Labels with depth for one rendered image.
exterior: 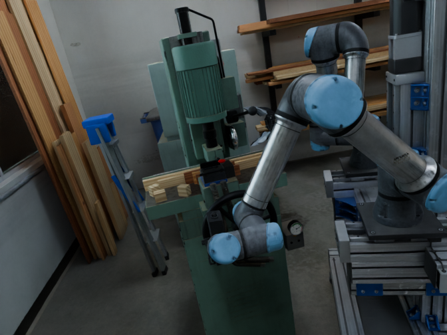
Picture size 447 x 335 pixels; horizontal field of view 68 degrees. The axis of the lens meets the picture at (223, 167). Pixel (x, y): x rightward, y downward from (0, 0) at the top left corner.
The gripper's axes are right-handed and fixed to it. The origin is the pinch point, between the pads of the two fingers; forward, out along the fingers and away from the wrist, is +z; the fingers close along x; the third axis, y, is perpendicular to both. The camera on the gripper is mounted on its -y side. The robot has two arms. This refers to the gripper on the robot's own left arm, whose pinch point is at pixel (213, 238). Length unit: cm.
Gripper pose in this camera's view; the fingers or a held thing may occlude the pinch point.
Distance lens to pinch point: 119.2
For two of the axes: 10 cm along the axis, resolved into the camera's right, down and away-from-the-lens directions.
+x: 9.7, -1.9, 1.4
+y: 2.1, 9.6, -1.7
